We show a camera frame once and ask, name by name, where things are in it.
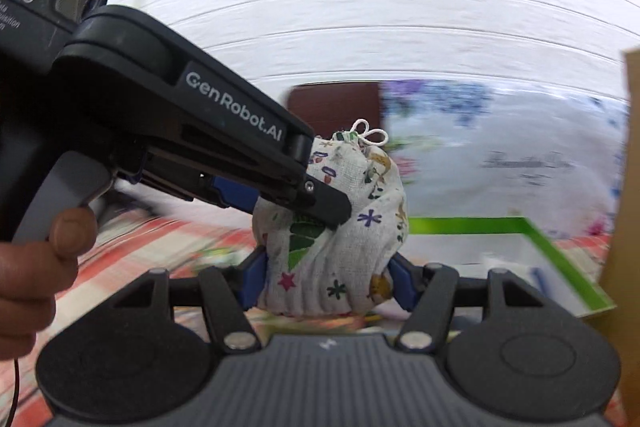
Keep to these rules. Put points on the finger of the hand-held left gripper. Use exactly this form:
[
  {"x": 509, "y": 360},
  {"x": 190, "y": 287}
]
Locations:
[
  {"x": 327, "y": 204},
  {"x": 235, "y": 196}
]

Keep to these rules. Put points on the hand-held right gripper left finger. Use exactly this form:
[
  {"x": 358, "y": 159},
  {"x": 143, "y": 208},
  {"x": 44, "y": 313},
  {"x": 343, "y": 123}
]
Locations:
[{"x": 254, "y": 274}]

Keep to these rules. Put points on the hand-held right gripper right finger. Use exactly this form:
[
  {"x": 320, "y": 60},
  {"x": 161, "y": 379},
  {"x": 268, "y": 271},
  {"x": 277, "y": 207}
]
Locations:
[{"x": 402, "y": 279}]

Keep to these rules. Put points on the printed white cloth pouch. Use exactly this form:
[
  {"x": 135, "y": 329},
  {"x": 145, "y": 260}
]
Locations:
[{"x": 340, "y": 232}]

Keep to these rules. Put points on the person's left hand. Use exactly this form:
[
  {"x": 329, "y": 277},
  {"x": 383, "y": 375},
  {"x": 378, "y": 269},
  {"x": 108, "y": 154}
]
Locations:
[{"x": 30, "y": 282}]

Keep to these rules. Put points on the dark brown headboard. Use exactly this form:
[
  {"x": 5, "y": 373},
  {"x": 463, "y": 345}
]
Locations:
[{"x": 335, "y": 107}]

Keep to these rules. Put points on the plaid blanket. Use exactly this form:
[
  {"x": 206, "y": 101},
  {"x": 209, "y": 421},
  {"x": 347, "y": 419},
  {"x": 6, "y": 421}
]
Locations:
[{"x": 150, "y": 247}]

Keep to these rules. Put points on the green-edged box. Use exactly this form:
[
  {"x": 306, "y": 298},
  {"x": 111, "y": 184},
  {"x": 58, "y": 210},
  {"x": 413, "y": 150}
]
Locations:
[{"x": 500, "y": 247}]

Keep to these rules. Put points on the floral printed cloth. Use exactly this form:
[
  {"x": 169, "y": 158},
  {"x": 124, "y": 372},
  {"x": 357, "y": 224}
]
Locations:
[{"x": 500, "y": 147}]

